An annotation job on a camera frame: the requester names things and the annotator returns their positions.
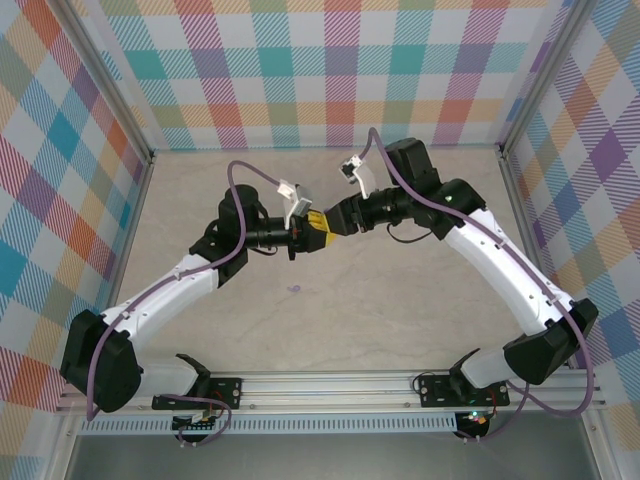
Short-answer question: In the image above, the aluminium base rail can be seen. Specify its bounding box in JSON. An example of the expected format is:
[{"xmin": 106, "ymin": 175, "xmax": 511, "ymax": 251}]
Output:
[{"xmin": 54, "ymin": 372, "xmax": 606, "ymax": 414}]

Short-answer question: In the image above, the aluminium frame post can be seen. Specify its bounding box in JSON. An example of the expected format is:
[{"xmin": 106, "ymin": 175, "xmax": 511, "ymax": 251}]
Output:
[
  {"xmin": 498, "ymin": 0, "xmax": 596, "ymax": 161},
  {"xmin": 58, "ymin": 0, "xmax": 155, "ymax": 166}
]

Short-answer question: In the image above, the aluminium side frame rail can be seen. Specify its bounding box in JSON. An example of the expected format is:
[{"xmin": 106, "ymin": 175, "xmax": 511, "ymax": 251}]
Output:
[
  {"xmin": 92, "ymin": 152, "xmax": 156, "ymax": 374},
  {"xmin": 497, "ymin": 144, "xmax": 574, "ymax": 371}
]

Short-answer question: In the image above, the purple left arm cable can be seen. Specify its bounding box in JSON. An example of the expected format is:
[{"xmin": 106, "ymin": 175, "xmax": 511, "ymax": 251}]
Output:
[{"xmin": 85, "ymin": 160, "xmax": 296, "ymax": 449}]

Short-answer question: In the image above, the perforated white cable duct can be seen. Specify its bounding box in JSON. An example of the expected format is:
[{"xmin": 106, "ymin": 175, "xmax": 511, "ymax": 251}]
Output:
[{"xmin": 79, "ymin": 417, "xmax": 459, "ymax": 435}]

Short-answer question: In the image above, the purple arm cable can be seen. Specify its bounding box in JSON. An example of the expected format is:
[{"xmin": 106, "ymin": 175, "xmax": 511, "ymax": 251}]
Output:
[
  {"xmin": 85, "ymin": 160, "xmax": 296, "ymax": 449},
  {"xmin": 357, "ymin": 127, "xmax": 599, "ymax": 444}
]

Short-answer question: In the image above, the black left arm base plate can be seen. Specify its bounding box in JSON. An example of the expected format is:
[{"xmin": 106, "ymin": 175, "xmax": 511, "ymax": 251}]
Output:
[{"xmin": 152, "ymin": 377, "xmax": 245, "ymax": 411}]

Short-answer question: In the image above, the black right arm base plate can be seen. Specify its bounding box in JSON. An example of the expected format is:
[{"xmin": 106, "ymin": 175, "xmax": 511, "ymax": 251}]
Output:
[{"xmin": 418, "ymin": 373, "xmax": 510, "ymax": 409}]

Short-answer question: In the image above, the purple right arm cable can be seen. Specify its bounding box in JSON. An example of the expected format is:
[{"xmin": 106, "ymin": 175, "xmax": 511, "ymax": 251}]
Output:
[{"xmin": 357, "ymin": 127, "xmax": 599, "ymax": 444}]

